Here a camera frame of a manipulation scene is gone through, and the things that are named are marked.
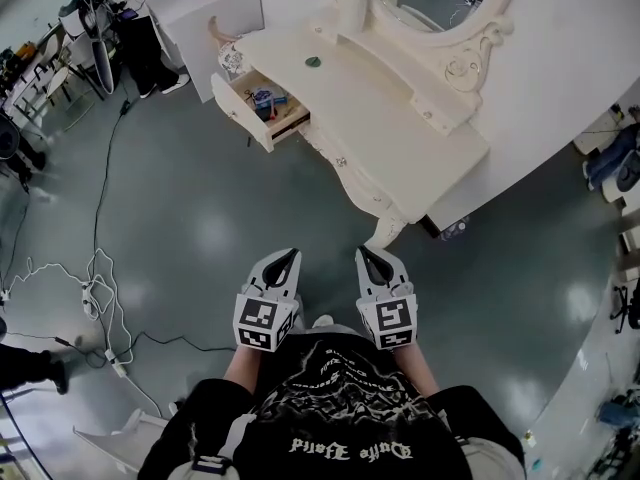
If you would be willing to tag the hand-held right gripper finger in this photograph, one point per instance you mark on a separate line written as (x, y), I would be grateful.
(362, 274)
(394, 267)

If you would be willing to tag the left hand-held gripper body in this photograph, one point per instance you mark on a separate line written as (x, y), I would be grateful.
(260, 320)

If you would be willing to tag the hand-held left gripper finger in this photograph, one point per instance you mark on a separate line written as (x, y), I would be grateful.
(265, 264)
(293, 277)

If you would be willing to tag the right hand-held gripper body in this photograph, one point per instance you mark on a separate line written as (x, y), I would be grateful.
(392, 320)

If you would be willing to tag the white wooden drawer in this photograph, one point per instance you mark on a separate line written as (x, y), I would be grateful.
(250, 118)

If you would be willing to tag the small blue item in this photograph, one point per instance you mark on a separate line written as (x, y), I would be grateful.
(262, 96)

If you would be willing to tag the small green round item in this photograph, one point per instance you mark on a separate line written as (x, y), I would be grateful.
(313, 61)

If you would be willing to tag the person's left forearm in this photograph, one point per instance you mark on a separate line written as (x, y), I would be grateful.
(242, 368)

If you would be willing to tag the person's right forearm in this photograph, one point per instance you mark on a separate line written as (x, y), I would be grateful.
(415, 368)

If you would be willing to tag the white table top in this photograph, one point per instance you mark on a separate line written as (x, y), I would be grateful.
(380, 118)

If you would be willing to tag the white carved table leg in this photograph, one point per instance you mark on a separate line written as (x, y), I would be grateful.
(390, 228)

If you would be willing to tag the person's grey shoe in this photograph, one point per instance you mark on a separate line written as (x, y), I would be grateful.
(322, 321)

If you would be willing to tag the purple patterned bag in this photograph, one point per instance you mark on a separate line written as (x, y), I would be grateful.
(454, 229)

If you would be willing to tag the person's black printed shirt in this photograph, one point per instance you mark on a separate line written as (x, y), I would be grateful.
(345, 408)

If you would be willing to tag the white power strip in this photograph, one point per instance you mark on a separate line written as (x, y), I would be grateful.
(88, 300)

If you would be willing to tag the white curved furniture piece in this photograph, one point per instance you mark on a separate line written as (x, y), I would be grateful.
(120, 440)

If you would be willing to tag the white chair with floral cushion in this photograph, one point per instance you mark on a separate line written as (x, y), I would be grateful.
(229, 55)

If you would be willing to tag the black office chair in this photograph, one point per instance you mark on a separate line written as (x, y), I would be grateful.
(629, 303)

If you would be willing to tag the white cabinet panel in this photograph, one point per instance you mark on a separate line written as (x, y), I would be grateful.
(200, 13)

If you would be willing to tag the oval white-framed mirror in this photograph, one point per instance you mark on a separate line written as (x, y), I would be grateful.
(440, 3)

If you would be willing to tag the black stand with equipment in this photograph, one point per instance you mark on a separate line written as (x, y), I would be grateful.
(97, 33)

